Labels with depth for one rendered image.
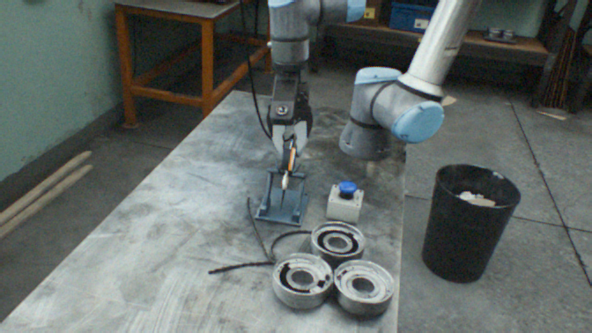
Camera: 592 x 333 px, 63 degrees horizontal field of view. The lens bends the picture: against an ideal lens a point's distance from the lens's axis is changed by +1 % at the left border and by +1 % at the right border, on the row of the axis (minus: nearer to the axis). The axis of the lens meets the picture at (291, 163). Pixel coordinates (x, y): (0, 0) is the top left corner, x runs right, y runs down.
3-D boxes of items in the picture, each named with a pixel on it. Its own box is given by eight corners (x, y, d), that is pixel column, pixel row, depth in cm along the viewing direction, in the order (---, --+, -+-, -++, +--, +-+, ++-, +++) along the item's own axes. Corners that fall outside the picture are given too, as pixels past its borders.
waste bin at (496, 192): (495, 298, 203) (529, 215, 182) (413, 279, 209) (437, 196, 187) (485, 247, 233) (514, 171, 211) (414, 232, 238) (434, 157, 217)
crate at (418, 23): (450, 28, 428) (457, 3, 417) (450, 39, 396) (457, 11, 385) (391, 19, 439) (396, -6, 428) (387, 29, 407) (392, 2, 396)
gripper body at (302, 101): (310, 107, 106) (310, 53, 100) (307, 122, 98) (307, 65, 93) (276, 106, 107) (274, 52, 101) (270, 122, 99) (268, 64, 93)
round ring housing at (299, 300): (342, 293, 86) (345, 276, 84) (299, 322, 80) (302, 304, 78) (301, 262, 93) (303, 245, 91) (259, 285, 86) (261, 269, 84)
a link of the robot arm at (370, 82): (376, 105, 139) (385, 59, 133) (405, 124, 129) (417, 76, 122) (341, 109, 134) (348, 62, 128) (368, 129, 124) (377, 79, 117)
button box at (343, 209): (357, 225, 105) (360, 206, 102) (325, 218, 106) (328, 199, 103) (361, 204, 112) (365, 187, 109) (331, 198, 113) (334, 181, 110)
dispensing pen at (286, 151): (272, 208, 101) (285, 130, 103) (275, 209, 105) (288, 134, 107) (283, 210, 101) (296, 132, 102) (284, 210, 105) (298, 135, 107)
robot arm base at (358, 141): (343, 131, 145) (347, 100, 140) (393, 140, 142) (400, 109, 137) (335, 154, 132) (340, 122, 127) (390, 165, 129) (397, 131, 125)
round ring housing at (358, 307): (401, 299, 87) (406, 282, 85) (367, 330, 80) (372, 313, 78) (354, 268, 92) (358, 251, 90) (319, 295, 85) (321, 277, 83)
